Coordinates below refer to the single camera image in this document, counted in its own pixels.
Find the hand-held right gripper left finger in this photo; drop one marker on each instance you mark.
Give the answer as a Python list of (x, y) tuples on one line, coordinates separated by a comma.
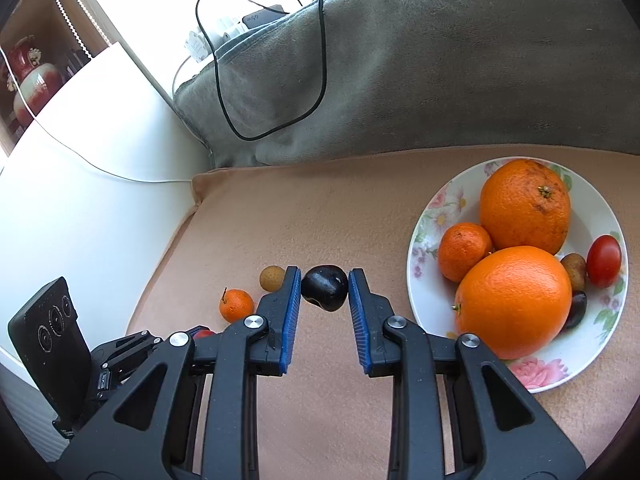
[(292, 310)]

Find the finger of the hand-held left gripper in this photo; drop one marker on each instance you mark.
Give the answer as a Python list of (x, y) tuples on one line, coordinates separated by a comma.
[(130, 347)]

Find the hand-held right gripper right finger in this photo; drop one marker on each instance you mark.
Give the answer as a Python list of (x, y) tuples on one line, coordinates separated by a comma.
[(357, 310)]

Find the dark plum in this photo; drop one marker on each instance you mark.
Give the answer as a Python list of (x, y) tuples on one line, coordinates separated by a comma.
[(576, 310), (325, 287)]

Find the small red tomato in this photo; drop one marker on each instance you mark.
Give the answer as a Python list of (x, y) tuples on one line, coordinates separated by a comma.
[(202, 333)]

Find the large smooth orange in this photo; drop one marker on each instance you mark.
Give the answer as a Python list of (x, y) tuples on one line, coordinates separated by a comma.
[(515, 300)]

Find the brown longan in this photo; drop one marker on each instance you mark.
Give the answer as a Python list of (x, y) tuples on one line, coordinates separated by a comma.
[(573, 271), (272, 278)]

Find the red cherry tomato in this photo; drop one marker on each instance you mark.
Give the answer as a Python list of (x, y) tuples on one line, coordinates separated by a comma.
[(604, 261)]

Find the floral white plate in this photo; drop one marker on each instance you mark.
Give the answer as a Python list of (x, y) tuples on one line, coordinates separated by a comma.
[(595, 210)]

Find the tiny mandarin with stalk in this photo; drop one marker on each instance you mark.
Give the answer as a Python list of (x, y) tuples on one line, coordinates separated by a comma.
[(236, 306)]

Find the peach blanket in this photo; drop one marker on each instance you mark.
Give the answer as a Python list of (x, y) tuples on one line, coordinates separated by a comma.
[(325, 210)]

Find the white side cabinet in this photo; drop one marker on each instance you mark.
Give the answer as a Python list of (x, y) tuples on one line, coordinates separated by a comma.
[(75, 220)]

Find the large blemished orange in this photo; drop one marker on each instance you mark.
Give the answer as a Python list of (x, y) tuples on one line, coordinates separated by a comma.
[(525, 205)]

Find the red and white vase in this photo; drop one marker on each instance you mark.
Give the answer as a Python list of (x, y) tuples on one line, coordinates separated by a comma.
[(35, 90)]

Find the grey cushion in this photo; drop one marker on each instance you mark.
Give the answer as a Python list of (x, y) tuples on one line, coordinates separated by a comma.
[(450, 60)]

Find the white power strip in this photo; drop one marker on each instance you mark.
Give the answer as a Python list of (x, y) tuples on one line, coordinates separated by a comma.
[(220, 35)]

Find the dark grey power adapter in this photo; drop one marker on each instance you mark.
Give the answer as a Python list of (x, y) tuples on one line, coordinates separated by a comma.
[(265, 15)]

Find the wooden shelf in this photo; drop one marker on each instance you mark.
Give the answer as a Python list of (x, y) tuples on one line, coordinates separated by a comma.
[(55, 15)]

